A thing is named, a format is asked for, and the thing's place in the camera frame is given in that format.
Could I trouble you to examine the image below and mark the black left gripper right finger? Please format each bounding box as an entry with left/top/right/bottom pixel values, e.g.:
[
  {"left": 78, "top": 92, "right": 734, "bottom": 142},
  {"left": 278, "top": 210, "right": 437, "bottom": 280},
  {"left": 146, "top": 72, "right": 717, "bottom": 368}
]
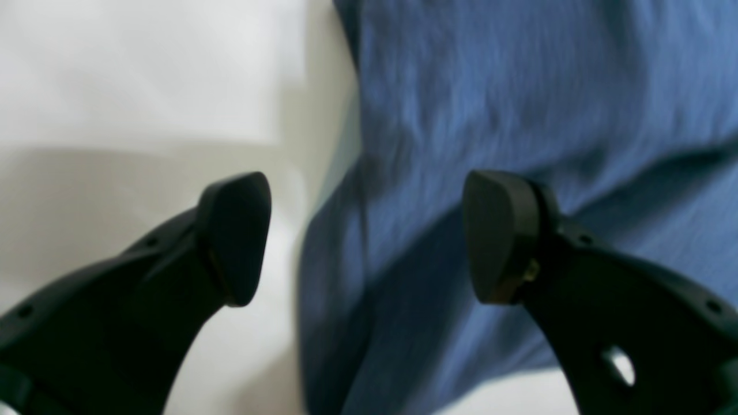
[{"left": 463, "top": 171, "right": 737, "bottom": 414}]

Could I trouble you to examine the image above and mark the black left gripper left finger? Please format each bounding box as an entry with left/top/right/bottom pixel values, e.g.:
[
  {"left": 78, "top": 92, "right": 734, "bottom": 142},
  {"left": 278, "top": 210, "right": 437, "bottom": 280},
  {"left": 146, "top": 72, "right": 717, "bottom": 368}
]
[{"left": 1, "top": 172, "right": 272, "bottom": 414}]

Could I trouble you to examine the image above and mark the dark blue T-shirt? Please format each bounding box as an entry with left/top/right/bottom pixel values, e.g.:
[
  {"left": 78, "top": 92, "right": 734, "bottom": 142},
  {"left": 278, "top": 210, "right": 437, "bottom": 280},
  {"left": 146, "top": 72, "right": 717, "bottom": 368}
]
[{"left": 298, "top": 1, "right": 737, "bottom": 414}]

